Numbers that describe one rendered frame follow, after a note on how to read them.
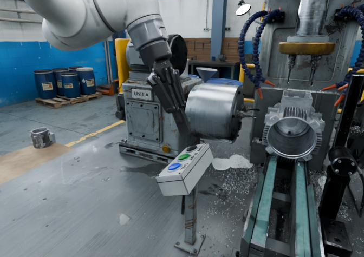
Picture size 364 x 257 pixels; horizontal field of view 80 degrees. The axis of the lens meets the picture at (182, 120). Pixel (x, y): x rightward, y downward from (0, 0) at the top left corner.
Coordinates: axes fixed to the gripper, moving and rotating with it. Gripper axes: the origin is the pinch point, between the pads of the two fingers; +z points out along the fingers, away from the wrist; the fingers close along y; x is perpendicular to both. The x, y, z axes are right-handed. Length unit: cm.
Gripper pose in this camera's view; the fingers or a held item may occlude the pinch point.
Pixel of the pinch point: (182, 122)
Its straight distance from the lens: 57.3
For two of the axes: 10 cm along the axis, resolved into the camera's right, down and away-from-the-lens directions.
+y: 4.4, -3.1, 8.4
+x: -8.3, 2.3, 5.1
